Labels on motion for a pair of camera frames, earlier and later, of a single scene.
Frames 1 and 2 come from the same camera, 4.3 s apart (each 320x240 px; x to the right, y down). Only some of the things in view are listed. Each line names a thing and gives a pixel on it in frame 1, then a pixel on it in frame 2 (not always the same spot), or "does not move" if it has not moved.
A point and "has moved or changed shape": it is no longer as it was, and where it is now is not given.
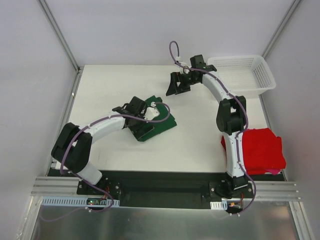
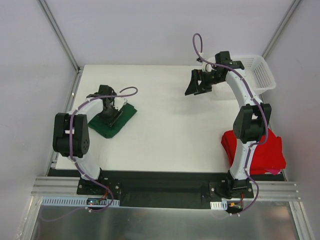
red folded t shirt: [262, 150] does not move
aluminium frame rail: [45, 186] does not move
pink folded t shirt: [274, 171] does not move
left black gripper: [139, 128] → [114, 117]
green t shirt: [162, 109] has moved or changed shape
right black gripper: [180, 81] → [199, 82]
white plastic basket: [246, 75] does not move
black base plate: [164, 189] does not move
